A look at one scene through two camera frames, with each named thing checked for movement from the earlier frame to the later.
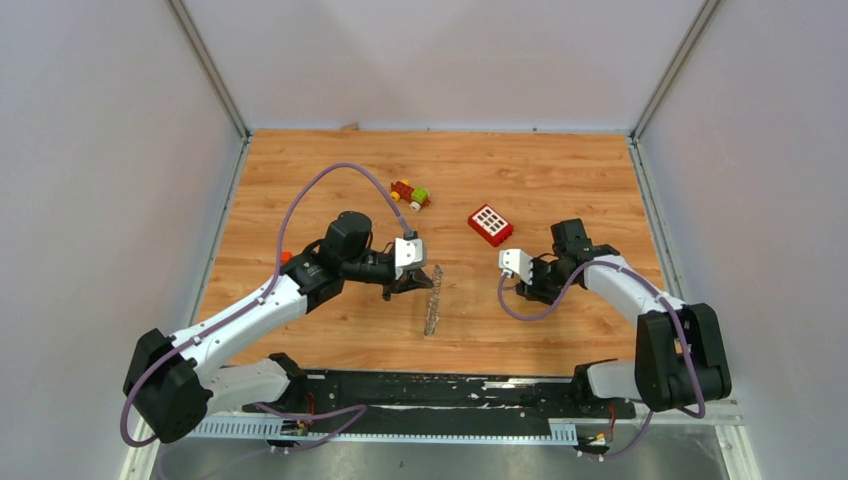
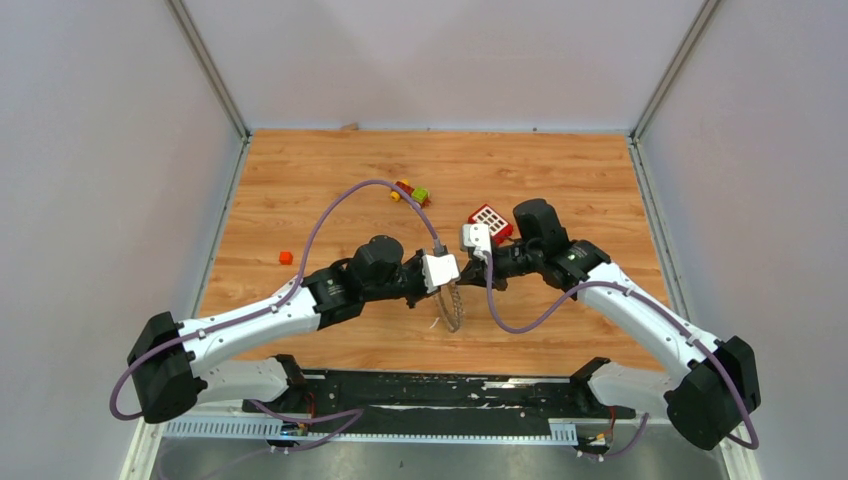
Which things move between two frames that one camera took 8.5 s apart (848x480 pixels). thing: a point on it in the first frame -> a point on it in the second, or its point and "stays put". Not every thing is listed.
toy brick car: (403, 190) stays put
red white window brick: (490, 225) stays put
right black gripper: (534, 291) -> (473, 273)
